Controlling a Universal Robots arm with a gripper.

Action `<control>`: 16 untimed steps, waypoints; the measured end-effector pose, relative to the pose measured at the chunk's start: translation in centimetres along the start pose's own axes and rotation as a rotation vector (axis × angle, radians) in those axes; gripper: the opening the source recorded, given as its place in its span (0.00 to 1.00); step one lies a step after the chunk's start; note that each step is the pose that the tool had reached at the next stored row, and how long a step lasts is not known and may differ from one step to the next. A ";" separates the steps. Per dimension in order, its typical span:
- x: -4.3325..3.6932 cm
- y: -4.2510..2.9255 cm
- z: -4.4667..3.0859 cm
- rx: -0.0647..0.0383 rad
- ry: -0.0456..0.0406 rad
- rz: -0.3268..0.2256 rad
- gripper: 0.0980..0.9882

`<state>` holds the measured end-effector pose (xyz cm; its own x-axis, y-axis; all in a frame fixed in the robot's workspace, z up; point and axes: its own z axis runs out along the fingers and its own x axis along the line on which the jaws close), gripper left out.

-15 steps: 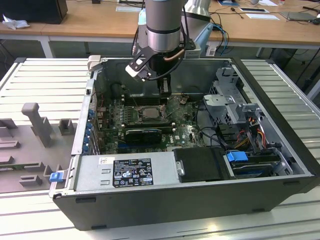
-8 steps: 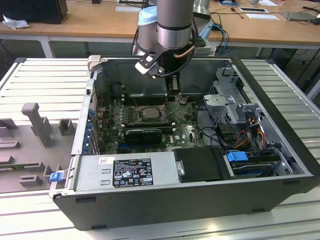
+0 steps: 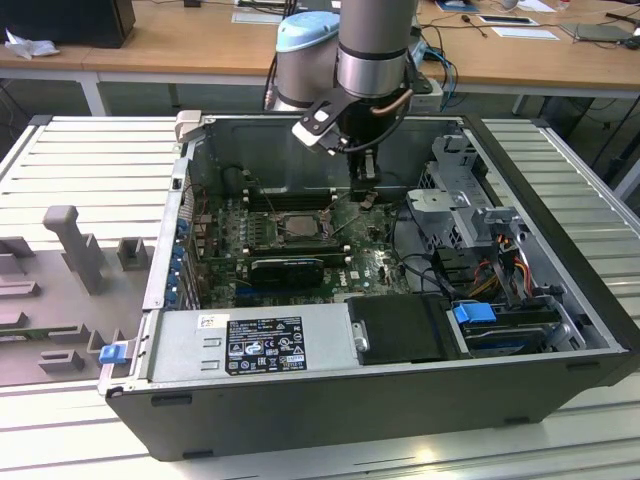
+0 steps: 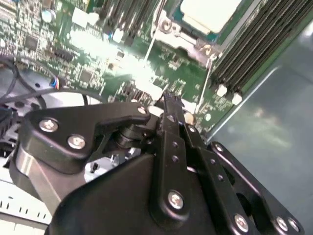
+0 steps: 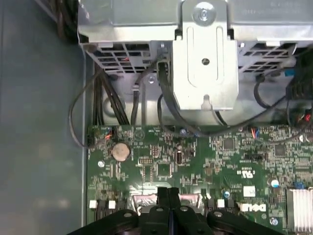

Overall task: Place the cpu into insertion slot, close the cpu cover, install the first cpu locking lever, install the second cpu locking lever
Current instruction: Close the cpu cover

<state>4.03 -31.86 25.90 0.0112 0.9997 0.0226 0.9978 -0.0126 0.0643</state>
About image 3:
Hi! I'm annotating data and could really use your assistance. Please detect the thin metal locking lever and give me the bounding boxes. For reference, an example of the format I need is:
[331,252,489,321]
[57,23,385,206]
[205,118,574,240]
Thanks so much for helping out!
[262,187,283,225]
[327,202,369,242]

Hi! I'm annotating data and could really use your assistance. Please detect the silver green CPU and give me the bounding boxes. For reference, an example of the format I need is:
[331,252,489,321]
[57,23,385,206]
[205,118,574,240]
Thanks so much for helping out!
[287,217,326,240]

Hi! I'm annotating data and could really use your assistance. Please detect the metal socket cover frame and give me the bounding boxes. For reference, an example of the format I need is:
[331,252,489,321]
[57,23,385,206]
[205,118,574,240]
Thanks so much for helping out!
[278,213,334,245]

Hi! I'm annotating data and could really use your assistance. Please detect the RAM slot white latches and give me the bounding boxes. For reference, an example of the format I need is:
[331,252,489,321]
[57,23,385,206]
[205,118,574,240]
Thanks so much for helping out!
[245,196,339,205]
[245,186,337,195]
[242,246,350,257]

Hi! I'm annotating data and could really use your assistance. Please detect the CPU socket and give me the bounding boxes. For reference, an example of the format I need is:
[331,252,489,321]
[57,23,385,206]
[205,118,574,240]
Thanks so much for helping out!
[272,209,341,249]

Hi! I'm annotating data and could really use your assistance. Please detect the copper coloured curved tube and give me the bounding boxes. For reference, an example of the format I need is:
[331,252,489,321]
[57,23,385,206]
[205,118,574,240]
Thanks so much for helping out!
[370,89,415,119]

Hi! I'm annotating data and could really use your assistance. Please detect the white power adapter box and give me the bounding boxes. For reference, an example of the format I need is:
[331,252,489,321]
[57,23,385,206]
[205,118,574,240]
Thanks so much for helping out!
[411,78,446,111]

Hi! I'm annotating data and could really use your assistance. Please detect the silver perforated drive cage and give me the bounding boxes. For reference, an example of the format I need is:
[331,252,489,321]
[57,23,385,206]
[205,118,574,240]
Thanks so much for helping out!
[405,133,534,281]

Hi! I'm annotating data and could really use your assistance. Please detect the green motherboard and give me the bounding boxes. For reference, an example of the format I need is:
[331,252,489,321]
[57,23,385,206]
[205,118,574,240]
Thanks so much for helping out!
[192,192,416,314]

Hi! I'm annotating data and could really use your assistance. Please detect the black graphics card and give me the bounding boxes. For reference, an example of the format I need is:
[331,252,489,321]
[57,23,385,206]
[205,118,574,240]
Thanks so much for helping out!
[249,257,325,290]

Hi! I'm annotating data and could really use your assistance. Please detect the grey case release latch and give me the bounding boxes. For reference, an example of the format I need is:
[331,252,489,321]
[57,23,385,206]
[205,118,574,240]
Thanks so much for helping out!
[173,110,204,147]

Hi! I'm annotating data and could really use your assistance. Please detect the white paper sheet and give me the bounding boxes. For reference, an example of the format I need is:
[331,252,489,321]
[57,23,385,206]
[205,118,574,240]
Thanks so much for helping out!
[491,24,561,42]

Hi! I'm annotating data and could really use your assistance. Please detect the black plastic shroud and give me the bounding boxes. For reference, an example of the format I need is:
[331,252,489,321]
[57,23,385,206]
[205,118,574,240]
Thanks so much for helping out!
[346,294,454,365]

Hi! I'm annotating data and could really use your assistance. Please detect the hard disk in blue carrier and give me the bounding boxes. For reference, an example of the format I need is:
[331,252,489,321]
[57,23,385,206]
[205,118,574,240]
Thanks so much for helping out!
[449,299,564,357]

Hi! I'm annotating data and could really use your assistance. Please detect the black rating label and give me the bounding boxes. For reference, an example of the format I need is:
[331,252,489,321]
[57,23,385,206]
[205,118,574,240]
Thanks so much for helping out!
[225,315,308,374]

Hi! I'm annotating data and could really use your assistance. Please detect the grey notebook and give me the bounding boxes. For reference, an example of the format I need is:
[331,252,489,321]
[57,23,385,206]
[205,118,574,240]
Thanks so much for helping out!
[559,19,632,45]

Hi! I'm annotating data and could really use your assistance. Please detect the silver power supply unit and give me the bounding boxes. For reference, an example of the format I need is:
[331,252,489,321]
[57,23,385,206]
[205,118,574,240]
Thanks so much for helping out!
[130,305,362,387]

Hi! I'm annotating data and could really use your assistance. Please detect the black PC case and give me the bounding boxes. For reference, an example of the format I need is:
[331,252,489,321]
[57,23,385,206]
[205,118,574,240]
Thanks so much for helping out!
[97,110,640,464]

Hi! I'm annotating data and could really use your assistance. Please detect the black computer box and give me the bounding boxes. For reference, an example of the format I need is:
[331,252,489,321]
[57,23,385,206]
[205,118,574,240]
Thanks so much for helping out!
[0,0,137,50]

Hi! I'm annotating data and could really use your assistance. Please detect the crumpled white paper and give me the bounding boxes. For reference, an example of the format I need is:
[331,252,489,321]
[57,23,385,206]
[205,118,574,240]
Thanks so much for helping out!
[3,27,62,61]

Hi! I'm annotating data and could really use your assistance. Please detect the grey parts rack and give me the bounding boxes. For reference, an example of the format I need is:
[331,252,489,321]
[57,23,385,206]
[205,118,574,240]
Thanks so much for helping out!
[0,204,156,389]

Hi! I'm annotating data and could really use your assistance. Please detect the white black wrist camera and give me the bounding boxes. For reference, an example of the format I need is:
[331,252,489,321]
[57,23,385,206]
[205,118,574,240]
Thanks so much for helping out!
[291,97,351,155]

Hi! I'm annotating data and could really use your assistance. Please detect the thick black cable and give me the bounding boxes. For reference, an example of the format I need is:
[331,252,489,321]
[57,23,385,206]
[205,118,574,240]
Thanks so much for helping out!
[392,199,454,297]

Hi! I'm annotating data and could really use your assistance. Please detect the thin red wire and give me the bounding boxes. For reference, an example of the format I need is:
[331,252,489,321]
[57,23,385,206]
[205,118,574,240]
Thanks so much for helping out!
[191,183,209,221]

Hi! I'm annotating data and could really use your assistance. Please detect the wooden desk white frame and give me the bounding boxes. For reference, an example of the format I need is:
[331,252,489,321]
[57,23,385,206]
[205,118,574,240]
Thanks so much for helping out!
[409,0,640,119]
[0,0,346,119]

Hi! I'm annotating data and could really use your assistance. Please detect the orange wire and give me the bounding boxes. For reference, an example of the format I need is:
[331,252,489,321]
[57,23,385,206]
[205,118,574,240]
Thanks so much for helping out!
[472,267,504,297]

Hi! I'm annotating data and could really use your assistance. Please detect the yellow wire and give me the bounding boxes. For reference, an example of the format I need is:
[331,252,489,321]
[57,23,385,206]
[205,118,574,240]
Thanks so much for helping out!
[512,252,534,296]

